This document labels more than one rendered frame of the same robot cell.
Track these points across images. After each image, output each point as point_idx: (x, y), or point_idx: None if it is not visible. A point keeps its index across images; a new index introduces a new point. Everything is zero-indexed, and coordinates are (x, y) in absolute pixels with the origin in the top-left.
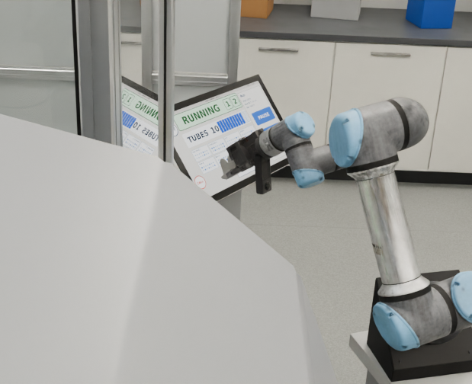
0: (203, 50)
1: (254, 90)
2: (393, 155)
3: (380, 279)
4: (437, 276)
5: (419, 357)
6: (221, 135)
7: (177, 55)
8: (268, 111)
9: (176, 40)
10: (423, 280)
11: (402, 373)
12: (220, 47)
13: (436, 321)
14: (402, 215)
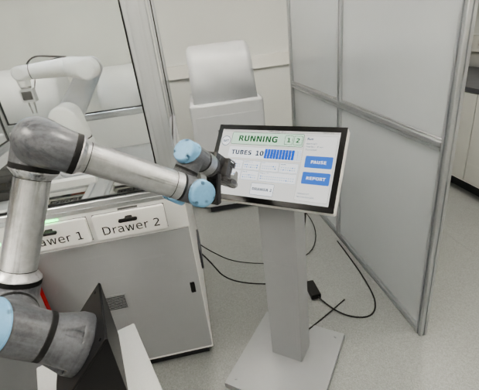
0: (431, 113)
1: (328, 138)
2: (10, 161)
3: (97, 285)
4: (100, 324)
5: None
6: (261, 159)
7: (416, 113)
8: (328, 161)
9: (417, 100)
10: (0, 275)
11: None
12: (443, 112)
13: None
14: (9, 214)
